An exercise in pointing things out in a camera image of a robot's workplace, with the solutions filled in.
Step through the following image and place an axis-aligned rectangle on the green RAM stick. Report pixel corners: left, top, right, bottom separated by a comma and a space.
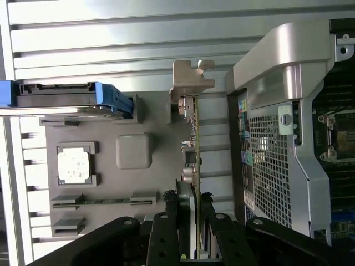
52, 198, 156, 207

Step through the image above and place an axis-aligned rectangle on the grey parts rack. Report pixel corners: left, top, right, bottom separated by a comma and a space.
38, 93, 200, 239

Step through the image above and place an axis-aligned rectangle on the grey desktop computer case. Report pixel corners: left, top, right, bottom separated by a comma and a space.
226, 19, 355, 247

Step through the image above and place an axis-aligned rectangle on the silver CPU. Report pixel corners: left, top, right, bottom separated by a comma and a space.
57, 148, 91, 183

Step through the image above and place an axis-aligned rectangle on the CPU socket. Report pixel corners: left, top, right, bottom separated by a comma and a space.
317, 110, 355, 163

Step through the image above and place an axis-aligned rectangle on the blue disk carrier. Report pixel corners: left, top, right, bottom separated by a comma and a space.
0, 80, 134, 116

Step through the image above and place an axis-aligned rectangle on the grey case handle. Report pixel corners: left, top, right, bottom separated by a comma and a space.
232, 22, 336, 110

